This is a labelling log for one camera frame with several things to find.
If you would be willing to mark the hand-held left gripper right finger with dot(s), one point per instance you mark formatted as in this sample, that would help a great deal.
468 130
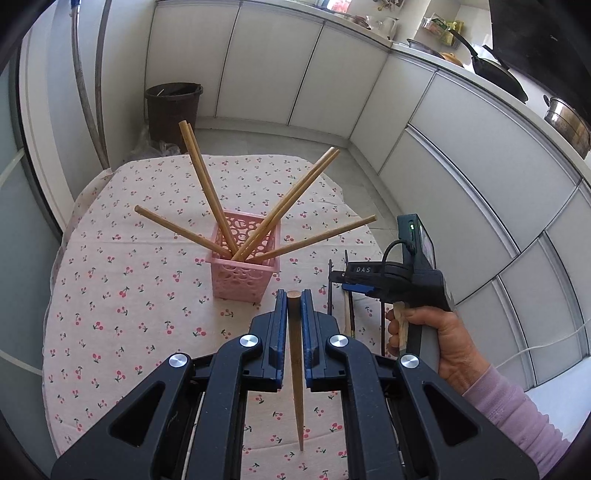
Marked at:
307 318

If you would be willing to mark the wall rack with bottles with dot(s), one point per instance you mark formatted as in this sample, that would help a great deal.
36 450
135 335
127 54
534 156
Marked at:
443 27

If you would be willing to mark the red container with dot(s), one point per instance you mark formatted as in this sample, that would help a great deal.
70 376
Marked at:
340 5

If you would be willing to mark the person's right hand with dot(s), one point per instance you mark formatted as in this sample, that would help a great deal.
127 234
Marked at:
450 344

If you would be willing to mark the white kitchen cabinets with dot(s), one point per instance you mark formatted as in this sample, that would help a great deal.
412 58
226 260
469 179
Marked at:
461 152

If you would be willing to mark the group of wooden chopsticks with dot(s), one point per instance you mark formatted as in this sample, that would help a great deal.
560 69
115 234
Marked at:
203 180

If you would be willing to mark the black wok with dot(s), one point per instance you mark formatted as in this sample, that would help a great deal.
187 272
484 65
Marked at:
501 69

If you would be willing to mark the pink perforated plastic basket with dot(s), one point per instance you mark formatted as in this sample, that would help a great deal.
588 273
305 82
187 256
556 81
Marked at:
242 281

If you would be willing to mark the single wooden chopstick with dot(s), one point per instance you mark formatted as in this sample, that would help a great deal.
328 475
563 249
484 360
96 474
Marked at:
345 309
296 369

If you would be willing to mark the brown trash bin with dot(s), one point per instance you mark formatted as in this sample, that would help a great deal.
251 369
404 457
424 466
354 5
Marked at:
173 110

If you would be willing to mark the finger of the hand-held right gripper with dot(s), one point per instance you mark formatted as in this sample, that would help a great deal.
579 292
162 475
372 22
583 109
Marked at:
362 290

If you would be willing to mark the cherry print tablecloth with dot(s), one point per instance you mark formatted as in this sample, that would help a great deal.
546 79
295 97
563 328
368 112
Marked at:
138 300

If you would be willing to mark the black range hood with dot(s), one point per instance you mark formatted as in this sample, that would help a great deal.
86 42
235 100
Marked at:
545 41

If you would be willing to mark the yellow ceramic pot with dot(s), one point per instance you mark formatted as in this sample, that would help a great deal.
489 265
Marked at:
451 57

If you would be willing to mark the person's right forearm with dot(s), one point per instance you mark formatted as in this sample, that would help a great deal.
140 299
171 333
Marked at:
512 415

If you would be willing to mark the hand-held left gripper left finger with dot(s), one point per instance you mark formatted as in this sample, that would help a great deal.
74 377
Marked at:
280 318

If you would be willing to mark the white kettle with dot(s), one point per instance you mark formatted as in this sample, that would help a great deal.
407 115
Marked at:
385 27

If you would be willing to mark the steel stock pot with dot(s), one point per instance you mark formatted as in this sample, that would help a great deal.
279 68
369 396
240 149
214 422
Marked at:
569 124

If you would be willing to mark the dark chopstick with gold band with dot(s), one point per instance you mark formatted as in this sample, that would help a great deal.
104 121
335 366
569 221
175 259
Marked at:
330 288
346 261

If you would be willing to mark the steel bowl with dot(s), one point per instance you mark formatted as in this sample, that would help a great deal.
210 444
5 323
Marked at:
421 45

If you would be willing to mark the clear plastic bag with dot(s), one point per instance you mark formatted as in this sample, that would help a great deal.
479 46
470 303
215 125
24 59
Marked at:
154 147

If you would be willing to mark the frosted glass sliding door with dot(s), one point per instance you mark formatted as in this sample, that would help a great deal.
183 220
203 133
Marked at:
23 230

